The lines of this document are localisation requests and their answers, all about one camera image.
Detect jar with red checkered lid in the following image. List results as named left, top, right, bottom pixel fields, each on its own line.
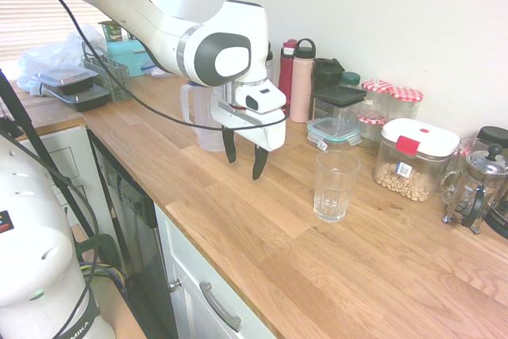
left=360, top=79, right=394, bottom=117
left=387, top=86, right=425, bottom=126

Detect chrome French press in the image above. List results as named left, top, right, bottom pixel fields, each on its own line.
left=440, top=143, right=508, bottom=235

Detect white base cabinet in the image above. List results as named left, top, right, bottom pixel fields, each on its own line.
left=152, top=202, right=279, bottom=339

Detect black dishwasher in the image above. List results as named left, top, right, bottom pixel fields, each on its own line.
left=87, top=128, right=179, bottom=339

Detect glass jar with black lid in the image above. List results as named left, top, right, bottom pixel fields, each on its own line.
left=458, top=125, right=508, bottom=157

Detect dark green clamp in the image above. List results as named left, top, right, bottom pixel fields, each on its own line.
left=73, top=233, right=126, bottom=276

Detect multicolour wire bundle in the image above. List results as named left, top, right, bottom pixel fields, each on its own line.
left=80, top=260, right=129, bottom=297

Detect teal box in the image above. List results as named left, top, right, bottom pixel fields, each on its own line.
left=106, top=38, right=154, bottom=79

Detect red water bottle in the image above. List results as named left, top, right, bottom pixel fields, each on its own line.
left=278, top=38, right=299, bottom=106

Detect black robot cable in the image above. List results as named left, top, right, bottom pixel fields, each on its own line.
left=0, top=0, right=289, bottom=339

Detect green plastic cutlery basket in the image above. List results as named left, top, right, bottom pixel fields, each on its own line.
left=82, top=54, right=133, bottom=103

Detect metal drawer handle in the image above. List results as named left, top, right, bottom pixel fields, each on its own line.
left=198, top=280, right=243, bottom=333

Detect window blinds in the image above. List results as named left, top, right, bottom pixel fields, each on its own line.
left=0, top=0, right=156, bottom=65

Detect pink bottle with black lid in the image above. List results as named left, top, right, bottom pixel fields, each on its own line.
left=289, top=38, right=318, bottom=124

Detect glass container with teal lid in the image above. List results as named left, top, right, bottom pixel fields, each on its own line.
left=306, top=116, right=363, bottom=152

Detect clear jar with green lid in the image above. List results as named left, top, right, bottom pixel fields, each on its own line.
left=339, top=71, right=363, bottom=93

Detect green paper cup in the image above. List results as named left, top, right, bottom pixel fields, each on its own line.
left=98, top=20, right=130, bottom=44

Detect black camera stand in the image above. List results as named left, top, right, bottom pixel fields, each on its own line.
left=0, top=67, right=101, bottom=239

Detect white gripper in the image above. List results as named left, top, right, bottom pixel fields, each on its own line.
left=210, top=94, right=287, bottom=182

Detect clear drinking glass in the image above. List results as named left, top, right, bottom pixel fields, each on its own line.
left=313, top=149, right=362, bottom=224

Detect small jar red checkered lid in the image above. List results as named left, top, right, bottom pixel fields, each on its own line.
left=356, top=113, right=388, bottom=146

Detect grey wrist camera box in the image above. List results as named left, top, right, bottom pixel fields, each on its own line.
left=236, top=79, right=287, bottom=114

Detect cereal container with white lid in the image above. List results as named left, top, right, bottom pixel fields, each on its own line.
left=372, top=117, right=461, bottom=203

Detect black takeout container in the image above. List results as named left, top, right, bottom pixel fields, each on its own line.
left=46, top=83, right=113, bottom=114
left=32, top=65, right=98, bottom=96

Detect white plastic bag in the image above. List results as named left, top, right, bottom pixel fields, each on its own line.
left=16, top=24, right=109, bottom=96

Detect clear zip bag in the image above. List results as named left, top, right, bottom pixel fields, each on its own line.
left=141, top=60, right=169, bottom=79

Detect clear pitcher with blue lid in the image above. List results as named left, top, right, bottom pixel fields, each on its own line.
left=180, top=79, right=229, bottom=152

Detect square canister with black lid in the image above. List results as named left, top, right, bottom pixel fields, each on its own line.
left=311, top=85, right=368, bottom=125

